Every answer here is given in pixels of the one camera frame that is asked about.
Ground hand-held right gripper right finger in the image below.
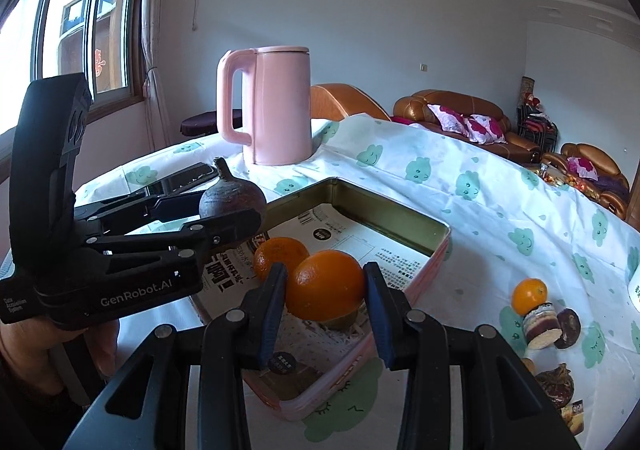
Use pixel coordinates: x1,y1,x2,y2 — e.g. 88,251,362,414
362,261,583,450

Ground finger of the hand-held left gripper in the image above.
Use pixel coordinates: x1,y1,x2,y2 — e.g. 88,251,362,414
87,212,267,262
74,191,216,231

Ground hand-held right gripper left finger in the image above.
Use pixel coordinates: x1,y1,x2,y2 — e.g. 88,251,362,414
62,262,290,450

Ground dark purple round fruit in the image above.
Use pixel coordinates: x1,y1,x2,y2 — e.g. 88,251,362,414
199,157,267,231

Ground large orange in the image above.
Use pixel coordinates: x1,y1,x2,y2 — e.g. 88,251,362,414
286,250,366,322

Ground pink metal tin tray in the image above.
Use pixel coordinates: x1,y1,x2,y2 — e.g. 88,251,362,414
187,176,452,423

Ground person's left hand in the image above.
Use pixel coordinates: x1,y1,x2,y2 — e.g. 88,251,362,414
0,316,121,401

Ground black flat tray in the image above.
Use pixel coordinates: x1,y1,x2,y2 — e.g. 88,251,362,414
145,161,221,196

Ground printed paper lining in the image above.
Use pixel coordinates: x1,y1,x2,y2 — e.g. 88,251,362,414
192,210,431,403

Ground dark red stool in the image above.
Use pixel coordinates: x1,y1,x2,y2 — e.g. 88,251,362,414
180,110,246,138

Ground window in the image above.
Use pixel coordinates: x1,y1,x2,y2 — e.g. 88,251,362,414
0,0,148,141

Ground beige curtain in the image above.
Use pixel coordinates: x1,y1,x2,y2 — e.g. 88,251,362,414
137,0,173,151

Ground pink electric kettle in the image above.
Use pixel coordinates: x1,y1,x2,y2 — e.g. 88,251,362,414
216,46,313,167

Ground small orange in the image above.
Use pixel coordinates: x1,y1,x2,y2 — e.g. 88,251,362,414
511,278,549,316

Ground cut purple fruit piece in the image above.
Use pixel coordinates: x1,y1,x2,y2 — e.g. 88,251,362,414
522,302,562,350

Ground wrinkled brown fruit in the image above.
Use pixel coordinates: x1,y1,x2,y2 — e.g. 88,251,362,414
535,363,575,405

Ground orange leather armchair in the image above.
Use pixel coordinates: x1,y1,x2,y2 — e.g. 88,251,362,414
310,83,391,123

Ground pink floral cushion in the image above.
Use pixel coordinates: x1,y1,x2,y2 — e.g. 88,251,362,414
427,104,471,133
465,114,508,145
565,156,598,181

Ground snack packet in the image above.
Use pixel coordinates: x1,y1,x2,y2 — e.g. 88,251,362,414
560,400,586,437

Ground brown leather sofa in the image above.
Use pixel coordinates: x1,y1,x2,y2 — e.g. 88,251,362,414
392,90,543,163

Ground stacked dark chairs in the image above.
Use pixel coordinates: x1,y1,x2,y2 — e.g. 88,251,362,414
516,100,558,153

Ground white cup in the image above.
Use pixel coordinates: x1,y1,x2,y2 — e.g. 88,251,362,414
625,262,640,315

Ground purple cloth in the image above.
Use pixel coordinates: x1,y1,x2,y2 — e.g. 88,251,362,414
582,174,626,201

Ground brown leather armchair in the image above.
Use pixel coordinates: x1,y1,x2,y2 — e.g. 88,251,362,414
542,142,631,221

